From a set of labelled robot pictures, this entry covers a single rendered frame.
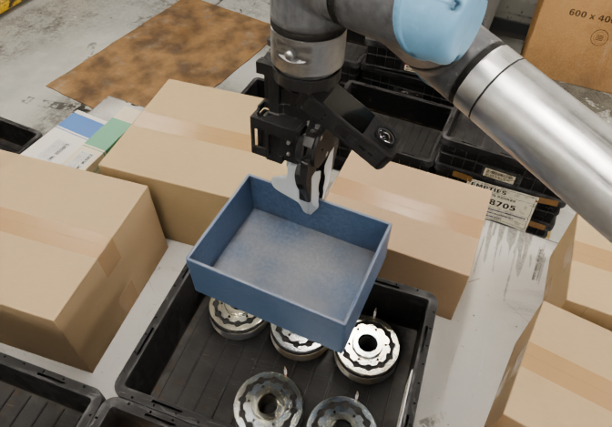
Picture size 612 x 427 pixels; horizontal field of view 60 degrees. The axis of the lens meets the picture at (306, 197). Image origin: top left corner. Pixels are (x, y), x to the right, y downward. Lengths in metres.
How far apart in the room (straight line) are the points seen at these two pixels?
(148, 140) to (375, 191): 0.48
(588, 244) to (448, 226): 0.25
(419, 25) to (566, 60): 2.64
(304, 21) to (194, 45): 2.62
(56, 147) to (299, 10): 0.97
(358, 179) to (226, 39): 2.16
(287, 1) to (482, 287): 0.82
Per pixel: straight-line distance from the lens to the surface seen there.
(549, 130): 0.51
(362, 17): 0.45
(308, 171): 0.58
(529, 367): 0.92
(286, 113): 0.59
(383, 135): 0.57
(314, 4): 0.48
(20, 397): 0.97
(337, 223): 0.68
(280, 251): 0.69
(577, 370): 0.95
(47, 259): 1.00
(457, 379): 1.05
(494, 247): 1.23
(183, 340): 0.93
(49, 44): 3.39
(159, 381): 0.91
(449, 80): 0.54
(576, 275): 1.04
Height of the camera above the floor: 1.64
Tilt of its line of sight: 49 degrees down
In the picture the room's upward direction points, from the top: straight up
